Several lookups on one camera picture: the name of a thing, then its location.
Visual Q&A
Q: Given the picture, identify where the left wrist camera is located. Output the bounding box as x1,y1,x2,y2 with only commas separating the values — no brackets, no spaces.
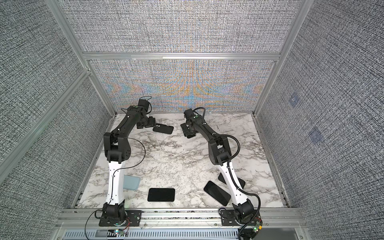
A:
138,99,152,113

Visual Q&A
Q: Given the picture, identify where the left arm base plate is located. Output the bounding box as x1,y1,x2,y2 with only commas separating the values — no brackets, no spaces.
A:
99,210,143,227

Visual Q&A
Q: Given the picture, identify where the aluminium front rail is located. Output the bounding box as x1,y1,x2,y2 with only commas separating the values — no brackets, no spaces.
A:
50,208,311,240

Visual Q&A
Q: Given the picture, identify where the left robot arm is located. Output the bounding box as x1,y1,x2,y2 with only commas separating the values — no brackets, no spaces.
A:
101,100,156,226

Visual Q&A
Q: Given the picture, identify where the black phone case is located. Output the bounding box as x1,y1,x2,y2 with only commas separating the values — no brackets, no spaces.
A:
218,174,246,189
153,124,174,135

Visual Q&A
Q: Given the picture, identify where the aluminium frame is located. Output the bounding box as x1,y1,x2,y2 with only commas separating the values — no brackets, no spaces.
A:
1,1,304,211

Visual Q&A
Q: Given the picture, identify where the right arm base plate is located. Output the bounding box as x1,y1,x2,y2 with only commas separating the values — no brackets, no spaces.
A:
218,208,263,227

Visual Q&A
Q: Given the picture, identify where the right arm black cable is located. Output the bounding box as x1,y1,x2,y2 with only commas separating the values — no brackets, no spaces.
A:
191,106,262,240

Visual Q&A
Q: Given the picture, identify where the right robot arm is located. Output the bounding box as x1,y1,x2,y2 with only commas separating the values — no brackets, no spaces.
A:
181,109,255,225

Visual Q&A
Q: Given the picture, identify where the black smartphone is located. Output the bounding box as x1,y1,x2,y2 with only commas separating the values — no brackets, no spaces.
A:
181,123,196,139
204,181,231,207
148,188,176,202

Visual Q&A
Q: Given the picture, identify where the light blue phone case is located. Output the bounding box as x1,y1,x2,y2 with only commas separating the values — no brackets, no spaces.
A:
123,175,141,191

